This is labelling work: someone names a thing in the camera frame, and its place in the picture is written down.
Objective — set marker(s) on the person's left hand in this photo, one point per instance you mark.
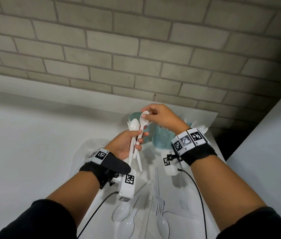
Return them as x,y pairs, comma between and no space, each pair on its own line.
120,145

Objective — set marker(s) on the person's right hand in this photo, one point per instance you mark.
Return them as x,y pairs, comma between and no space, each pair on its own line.
164,116

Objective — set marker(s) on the person's right thumb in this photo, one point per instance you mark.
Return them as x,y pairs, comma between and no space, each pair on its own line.
148,117

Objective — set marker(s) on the person's left thumb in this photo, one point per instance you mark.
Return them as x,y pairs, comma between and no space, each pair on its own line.
138,133

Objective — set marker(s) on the white plastic spoon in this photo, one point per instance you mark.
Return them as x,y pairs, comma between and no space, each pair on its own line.
162,226
143,118
134,125
126,227
121,212

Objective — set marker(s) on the white plastic knife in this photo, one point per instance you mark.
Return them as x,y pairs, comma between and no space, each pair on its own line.
139,160

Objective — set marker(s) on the person's right forearm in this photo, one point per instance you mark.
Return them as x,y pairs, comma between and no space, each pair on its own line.
224,189

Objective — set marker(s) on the person's left forearm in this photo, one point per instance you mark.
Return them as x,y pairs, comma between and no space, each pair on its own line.
74,194

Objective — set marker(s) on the black marker wristband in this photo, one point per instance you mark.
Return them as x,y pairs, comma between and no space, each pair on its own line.
105,164
192,144

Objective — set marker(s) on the bunch of white plastic cutlery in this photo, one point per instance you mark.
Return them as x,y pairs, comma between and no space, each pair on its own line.
200,127

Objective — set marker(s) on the white plastic fork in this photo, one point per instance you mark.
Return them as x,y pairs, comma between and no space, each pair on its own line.
184,202
158,196

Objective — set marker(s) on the white cabinet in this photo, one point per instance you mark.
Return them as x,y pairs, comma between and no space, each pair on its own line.
267,151

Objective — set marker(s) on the black sleeve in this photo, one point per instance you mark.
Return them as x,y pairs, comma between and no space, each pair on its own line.
38,221
260,225

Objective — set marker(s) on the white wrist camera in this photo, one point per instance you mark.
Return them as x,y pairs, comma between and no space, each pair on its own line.
170,164
128,184

